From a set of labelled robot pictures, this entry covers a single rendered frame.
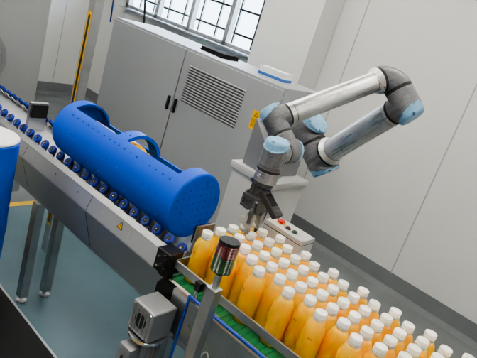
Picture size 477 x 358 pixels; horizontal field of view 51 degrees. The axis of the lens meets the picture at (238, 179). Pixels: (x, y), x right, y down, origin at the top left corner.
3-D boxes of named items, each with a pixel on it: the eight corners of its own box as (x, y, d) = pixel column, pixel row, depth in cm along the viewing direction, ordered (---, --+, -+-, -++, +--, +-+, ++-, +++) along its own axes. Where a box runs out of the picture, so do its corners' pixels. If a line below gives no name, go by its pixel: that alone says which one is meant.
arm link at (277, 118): (403, 52, 206) (260, 104, 186) (417, 79, 205) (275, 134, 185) (389, 65, 217) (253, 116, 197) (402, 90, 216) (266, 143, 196)
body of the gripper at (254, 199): (250, 203, 194) (260, 175, 190) (267, 214, 189) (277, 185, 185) (238, 205, 188) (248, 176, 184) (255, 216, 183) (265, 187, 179)
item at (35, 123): (42, 128, 280) (46, 102, 275) (45, 131, 278) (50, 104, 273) (24, 128, 272) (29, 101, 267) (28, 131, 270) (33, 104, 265)
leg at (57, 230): (45, 290, 297) (65, 197, 278) (50, 296, 294) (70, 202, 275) (36, 293, 293) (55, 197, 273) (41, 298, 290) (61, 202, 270)
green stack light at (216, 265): (220, 262, 149) (224, 248, 148) (235, 273, 145) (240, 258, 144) (205, 266, 144) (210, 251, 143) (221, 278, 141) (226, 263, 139)
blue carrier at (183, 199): (99, 150, 265) (106, 99, 254) (212, 229, 216) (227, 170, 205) (48, 156, 243) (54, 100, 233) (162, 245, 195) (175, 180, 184)
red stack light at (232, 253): (224, 247, 147) (228, 236, 146) (240, 258, 144) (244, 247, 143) (210, 251, 143) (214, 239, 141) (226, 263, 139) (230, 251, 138)
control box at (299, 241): (271, 236, 219) (278, 215, 216) (307, 258, 208) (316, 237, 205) (258, 239, 211) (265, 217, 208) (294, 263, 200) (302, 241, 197)
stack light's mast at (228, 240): (214, 279, 151) (229, 233, 146) (229, 290, 147) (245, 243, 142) (200, 283, 146) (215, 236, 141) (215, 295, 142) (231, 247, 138)
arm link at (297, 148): (297, 128, 194) (282, 130, 184) (309, 155, 192) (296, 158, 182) (278, 140, 199) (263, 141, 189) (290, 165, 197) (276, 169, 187)
